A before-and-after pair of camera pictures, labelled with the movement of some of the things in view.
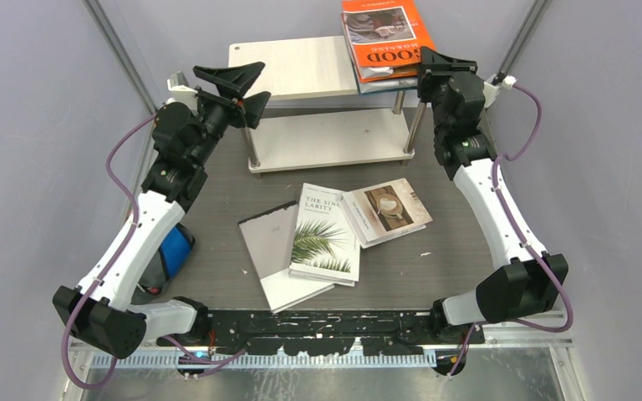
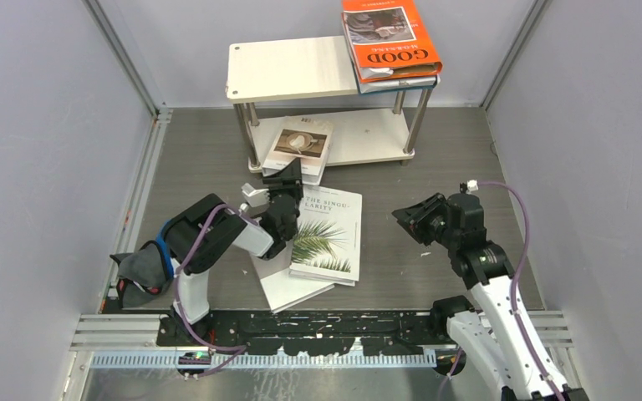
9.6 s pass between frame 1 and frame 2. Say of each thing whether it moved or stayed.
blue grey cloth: stayed
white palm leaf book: stayed
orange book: stayed
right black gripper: moved
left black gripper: moved
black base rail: stayed
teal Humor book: stayed
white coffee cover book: moved
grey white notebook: stayed
